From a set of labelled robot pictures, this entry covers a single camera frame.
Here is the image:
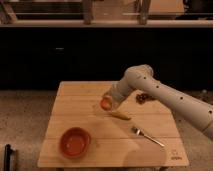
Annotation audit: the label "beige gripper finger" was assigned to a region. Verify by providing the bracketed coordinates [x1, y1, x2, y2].
[111, 100, 121, 110]

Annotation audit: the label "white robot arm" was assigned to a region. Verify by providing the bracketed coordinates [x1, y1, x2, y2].
[108, 65, 213, 141]

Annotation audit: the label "yellow banana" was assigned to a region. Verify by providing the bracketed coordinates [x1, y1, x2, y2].
[110, 111, 131, 120]

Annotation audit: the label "dark red grapes bunch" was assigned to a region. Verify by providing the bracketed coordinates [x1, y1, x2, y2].
[136, 93, 154, 105]

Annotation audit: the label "silver fork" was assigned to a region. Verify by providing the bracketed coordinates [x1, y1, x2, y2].
[131, 126, 165, 147]

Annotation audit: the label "wooden table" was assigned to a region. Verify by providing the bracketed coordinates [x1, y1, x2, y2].
[38, 81, 189, 168]

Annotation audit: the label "orange bowl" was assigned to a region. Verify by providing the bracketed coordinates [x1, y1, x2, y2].
[58, 127, 91, 159]

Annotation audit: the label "wooden chair legs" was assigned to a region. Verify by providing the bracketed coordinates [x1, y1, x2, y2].
[81, 0, 151, 25]

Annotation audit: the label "black object at floor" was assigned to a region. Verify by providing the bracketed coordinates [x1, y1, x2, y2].
[3, 144, 14, 171]

